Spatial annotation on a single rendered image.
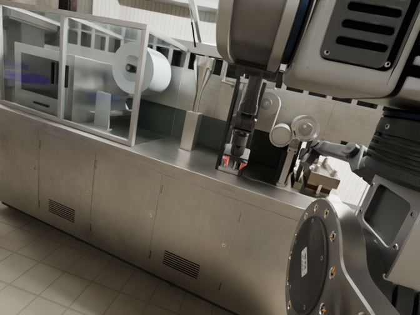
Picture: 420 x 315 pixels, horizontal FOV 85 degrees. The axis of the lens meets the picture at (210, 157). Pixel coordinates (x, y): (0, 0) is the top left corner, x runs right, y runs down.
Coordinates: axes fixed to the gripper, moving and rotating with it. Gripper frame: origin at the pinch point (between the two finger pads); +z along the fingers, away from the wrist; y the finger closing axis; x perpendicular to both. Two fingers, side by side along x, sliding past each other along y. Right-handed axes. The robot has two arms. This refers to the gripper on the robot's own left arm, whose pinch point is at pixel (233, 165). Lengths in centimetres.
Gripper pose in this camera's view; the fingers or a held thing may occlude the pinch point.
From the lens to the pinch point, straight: 103.1
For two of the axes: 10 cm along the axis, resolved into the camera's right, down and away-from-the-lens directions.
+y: -9.6, -2.6, 1.3
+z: -0.9, 7.0, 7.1
